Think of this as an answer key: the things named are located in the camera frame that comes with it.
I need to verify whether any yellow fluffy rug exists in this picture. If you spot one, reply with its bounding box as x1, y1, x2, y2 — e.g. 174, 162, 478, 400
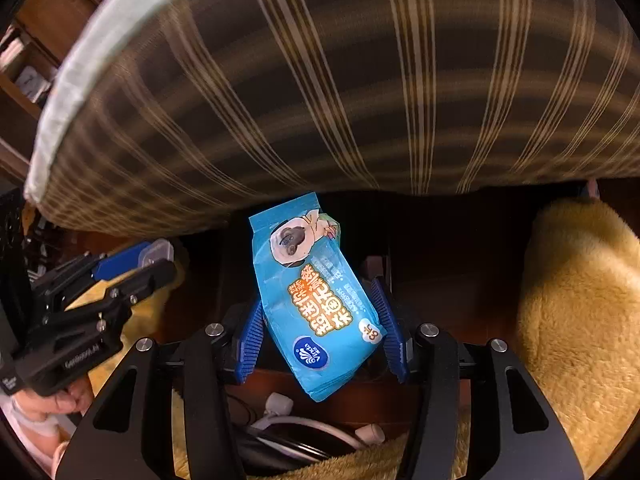
65, 197, 640, 480

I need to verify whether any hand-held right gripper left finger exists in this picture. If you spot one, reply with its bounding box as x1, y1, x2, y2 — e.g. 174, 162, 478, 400
55, 300, 267, 480

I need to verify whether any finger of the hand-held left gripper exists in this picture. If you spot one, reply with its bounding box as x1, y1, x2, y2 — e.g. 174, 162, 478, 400
65, 259, 178, 328
31, 241, 153, 311

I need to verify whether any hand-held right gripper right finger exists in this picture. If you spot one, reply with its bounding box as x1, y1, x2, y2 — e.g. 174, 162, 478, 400
369, 279, 586, 480

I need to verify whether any white cable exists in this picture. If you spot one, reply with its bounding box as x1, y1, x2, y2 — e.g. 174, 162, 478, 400
250, 392, 386, 456

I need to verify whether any blue wet wipes packet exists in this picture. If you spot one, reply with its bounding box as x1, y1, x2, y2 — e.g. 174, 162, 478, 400
248, 191, 386, 402

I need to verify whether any plaid mattress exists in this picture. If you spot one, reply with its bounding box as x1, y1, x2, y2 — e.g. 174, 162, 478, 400
37, 0, 640, 233

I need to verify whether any person's left hand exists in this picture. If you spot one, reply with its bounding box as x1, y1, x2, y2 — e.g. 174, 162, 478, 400
12, 375, 96, 423

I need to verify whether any open wooden shelf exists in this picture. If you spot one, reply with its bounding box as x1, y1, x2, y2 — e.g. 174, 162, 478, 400
0, 0, 126, 186

